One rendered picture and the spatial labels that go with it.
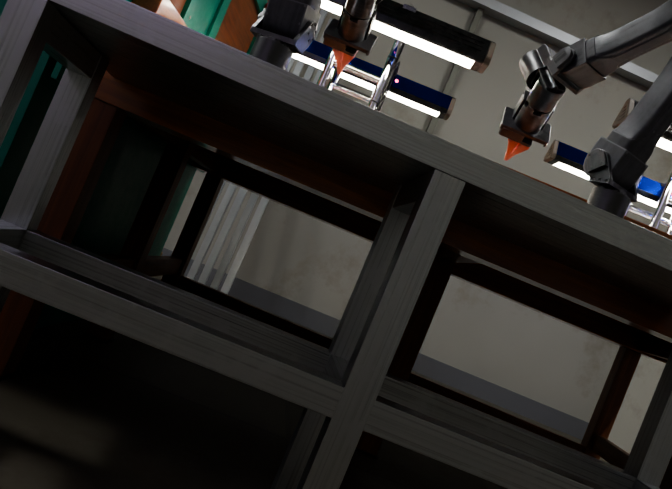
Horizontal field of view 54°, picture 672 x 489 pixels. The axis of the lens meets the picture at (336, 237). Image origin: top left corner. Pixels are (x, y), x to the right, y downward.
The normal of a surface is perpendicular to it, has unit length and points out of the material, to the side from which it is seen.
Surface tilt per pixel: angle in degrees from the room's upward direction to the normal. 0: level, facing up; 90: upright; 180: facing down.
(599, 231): 90
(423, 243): 90
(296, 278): 90
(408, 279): 90
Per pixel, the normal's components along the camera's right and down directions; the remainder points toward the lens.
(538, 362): 0.08, 0.00
